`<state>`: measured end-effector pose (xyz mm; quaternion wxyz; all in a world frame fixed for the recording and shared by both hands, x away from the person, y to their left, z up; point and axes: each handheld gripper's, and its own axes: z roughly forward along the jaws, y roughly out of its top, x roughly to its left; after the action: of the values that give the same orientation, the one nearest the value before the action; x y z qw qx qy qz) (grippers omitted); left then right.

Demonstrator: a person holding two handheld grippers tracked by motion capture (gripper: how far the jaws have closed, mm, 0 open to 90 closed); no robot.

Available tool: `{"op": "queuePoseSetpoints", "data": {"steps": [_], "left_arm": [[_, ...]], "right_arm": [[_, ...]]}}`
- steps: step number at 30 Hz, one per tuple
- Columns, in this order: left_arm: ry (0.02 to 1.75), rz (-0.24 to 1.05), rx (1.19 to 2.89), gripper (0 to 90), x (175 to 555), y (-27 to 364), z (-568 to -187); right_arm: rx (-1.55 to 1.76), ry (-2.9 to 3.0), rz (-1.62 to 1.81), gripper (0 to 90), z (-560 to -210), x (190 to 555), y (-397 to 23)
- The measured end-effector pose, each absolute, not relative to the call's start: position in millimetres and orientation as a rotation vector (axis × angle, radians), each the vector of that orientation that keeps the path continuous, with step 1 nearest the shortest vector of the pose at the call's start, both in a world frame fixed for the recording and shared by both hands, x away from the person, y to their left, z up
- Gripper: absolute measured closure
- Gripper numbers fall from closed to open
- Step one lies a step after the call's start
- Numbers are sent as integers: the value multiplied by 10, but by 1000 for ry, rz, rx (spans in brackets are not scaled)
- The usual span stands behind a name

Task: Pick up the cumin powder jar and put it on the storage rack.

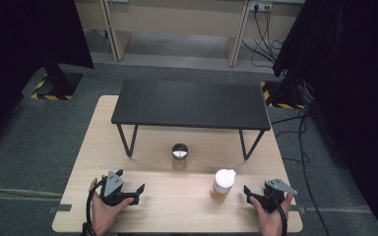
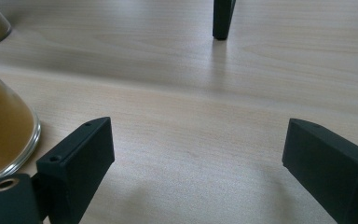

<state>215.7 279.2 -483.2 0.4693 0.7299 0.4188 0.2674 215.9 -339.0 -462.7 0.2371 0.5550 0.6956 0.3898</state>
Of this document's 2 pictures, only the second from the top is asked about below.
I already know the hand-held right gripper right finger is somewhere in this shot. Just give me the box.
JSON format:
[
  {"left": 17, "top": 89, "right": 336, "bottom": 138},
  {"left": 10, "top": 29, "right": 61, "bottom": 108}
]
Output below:
[{"left": 282, "top": 118, "right": 358, "bottom": 224}]

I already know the white-lidded jar of orange powder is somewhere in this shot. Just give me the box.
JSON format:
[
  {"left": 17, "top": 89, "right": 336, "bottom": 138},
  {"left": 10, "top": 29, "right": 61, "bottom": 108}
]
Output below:
[{"left": 0, "top": 62, "right": 42, "bottom": 189}]

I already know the black shelf with metal legs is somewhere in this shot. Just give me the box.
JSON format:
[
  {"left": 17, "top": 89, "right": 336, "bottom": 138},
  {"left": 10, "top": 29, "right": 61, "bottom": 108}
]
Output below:
[{"left": 212, "top": 0, "right": 238, "bottom": 41}]

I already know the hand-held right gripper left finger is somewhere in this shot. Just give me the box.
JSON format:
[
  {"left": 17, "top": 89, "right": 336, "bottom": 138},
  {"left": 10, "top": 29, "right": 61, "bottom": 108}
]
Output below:
[{"left": 32, "top": 116, "right": 116, "bottom": 224}]

